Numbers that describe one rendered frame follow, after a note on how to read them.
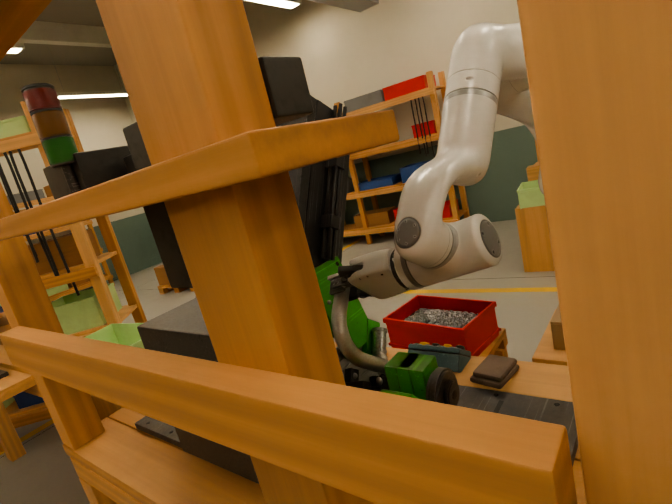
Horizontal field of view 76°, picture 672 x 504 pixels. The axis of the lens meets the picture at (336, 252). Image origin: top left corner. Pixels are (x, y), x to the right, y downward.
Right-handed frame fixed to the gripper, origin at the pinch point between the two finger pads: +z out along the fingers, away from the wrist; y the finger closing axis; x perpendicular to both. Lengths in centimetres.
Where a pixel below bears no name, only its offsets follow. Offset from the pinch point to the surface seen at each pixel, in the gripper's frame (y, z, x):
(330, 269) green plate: -3.4, 9.6, -9.1
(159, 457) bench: 2, 61, 32
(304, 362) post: 20.1, -16.9, 23.0
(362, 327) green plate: -15.5, 9.7, 0.8
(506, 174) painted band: -398, 143, -383
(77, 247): 19, 260, -95
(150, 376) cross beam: 29.4, 6.1, 24.6
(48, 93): 58, 15, -17
